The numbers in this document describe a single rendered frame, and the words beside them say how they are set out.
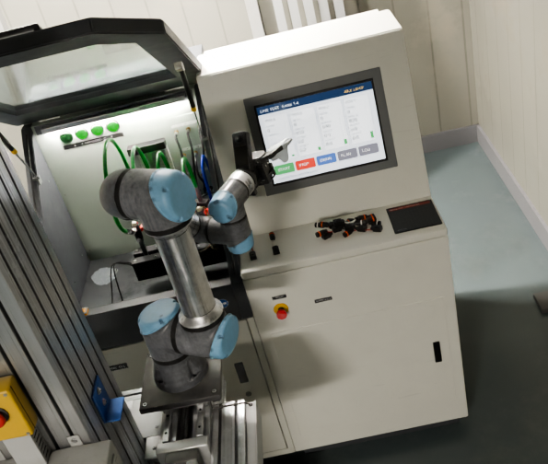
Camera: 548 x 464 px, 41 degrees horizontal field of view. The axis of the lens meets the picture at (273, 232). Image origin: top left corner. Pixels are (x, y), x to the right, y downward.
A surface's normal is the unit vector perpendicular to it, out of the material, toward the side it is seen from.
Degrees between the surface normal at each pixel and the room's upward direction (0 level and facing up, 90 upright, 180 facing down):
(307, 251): 0
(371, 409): 90
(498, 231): 0
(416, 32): 90
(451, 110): 90
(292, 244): 0
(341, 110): 76
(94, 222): 90
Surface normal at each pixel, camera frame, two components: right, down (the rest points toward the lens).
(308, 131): 0.01, 0.33
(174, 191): 0.86, -0.06
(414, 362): 0.07, 0.54
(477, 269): -0.22, -0.81
